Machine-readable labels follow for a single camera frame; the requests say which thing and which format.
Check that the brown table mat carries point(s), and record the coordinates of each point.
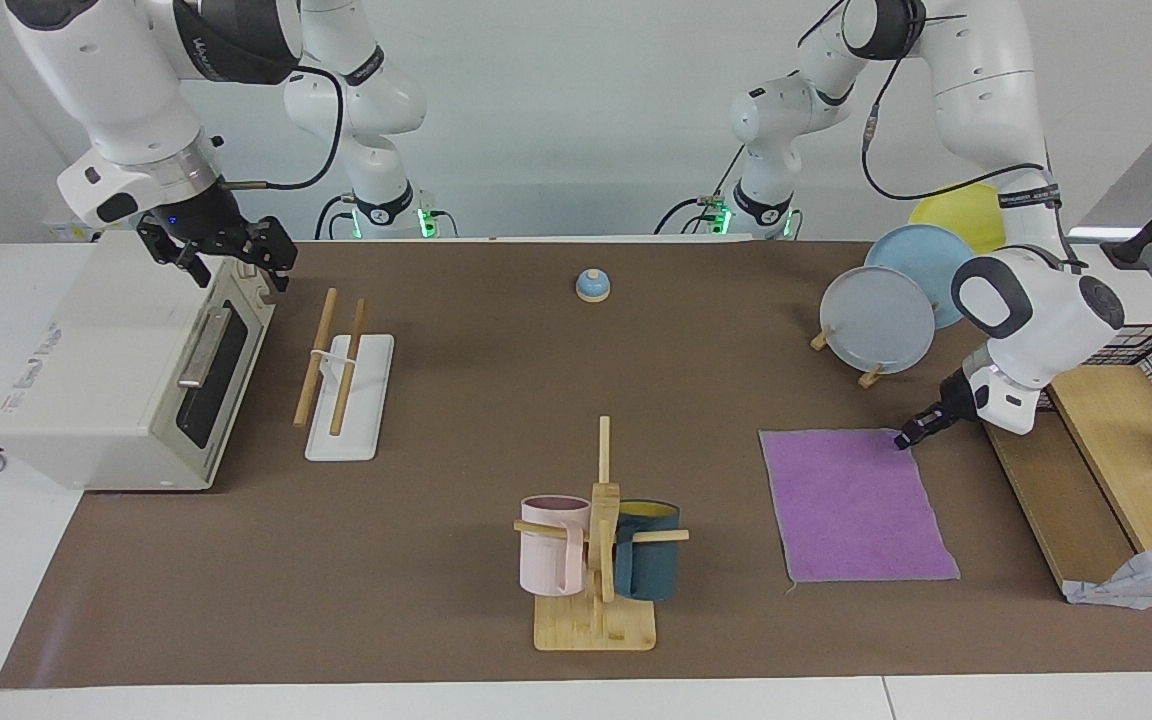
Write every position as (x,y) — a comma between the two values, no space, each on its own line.
(436,400)

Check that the wooden shelf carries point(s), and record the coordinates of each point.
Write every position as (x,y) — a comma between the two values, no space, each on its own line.
(1116,440)

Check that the wooden plate rack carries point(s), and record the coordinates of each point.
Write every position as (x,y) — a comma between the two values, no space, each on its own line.
(871,378)

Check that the pink mug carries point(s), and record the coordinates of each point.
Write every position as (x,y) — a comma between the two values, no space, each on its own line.
(546,560)

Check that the yellow plate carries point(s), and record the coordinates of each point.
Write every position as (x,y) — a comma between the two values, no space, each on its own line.
(966,215)

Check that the purple and grey towel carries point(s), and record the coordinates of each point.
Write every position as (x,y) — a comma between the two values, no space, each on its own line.
(846,500)

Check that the dark teal mug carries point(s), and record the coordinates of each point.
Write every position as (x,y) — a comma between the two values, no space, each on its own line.
(651,570)

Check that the white towel rack wooden bars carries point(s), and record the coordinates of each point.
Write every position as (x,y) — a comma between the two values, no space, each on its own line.
(356,420)

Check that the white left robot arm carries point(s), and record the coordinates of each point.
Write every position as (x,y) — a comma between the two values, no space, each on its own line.
(1046,310)

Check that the white wall socket box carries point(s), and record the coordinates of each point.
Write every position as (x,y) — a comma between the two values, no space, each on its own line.
(76,233)

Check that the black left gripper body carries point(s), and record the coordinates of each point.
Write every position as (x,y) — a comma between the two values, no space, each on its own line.
(951,400)

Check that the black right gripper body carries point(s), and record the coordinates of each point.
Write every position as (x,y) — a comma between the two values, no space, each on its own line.
(198,218)

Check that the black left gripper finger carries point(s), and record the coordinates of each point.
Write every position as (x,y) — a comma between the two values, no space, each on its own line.
(906,441)
(921,425)

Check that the wooden mug tree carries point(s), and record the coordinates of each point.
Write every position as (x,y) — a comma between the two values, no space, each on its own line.
(596,630)

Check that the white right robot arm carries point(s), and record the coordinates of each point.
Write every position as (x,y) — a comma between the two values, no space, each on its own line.
(116,80)

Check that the light blue plate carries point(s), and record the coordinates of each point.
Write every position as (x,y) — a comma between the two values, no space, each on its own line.
(921,260)

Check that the grey plate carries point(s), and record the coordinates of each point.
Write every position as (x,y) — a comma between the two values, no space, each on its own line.
(876,320)

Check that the beige toaster oven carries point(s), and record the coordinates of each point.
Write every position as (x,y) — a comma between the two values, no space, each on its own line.
(86,380)

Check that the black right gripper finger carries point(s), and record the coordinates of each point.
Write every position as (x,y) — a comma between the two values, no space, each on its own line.
(176,255)
(271,250)

